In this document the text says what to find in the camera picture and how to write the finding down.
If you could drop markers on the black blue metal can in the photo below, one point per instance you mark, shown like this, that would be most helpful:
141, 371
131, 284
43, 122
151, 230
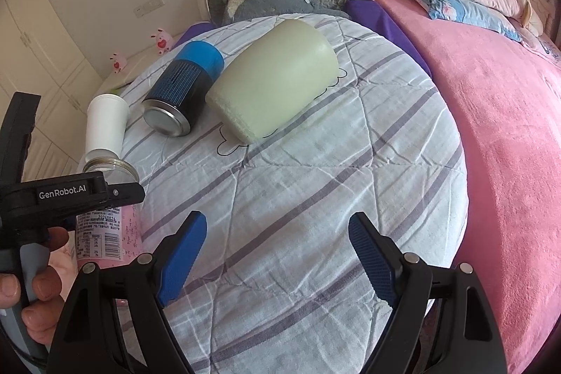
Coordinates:
175, 102

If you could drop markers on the pink bunny figurine right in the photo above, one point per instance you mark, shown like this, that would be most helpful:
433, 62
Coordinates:
164, 41

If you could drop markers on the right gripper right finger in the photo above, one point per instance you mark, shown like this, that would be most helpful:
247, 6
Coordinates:
466, 339

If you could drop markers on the white paper cup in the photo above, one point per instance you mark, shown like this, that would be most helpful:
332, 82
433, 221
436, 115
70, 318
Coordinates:
107, 116

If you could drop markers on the grey plush bear pillow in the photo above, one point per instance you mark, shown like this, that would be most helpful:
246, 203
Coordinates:
244, 10

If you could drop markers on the pink bunny figurine left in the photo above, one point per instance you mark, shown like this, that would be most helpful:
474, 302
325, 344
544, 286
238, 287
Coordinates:
118, 61

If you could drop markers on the pale green ceramic cup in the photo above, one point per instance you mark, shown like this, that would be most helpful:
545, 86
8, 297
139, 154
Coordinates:
274, 79

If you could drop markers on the purple bed sheet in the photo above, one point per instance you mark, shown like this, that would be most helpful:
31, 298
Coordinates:
367, 13

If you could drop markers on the pink fleece blanket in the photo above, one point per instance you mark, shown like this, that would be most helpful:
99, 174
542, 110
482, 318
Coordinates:
506, 102

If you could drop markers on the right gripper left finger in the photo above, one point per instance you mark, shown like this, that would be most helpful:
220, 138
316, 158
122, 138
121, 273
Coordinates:
89, 336

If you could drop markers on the striped grey white quilt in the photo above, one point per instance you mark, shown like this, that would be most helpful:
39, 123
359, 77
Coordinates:
277, 286

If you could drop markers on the white wardrobe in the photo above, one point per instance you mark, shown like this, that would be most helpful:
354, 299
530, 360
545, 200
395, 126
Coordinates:
38, 56

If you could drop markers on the person left hand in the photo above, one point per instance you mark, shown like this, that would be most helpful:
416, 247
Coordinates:
51, 287

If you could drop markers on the pink bunny figurine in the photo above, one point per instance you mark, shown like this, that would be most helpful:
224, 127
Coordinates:
164, 41
118, 61

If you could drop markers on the pink labelled glass jar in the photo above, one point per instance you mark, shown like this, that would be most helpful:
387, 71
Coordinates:
110, 237

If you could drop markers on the blue cartoon pillow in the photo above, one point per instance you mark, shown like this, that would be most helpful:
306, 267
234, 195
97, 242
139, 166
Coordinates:
470, 13

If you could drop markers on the white wall socket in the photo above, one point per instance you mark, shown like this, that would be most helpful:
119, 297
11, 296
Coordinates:
147, 7

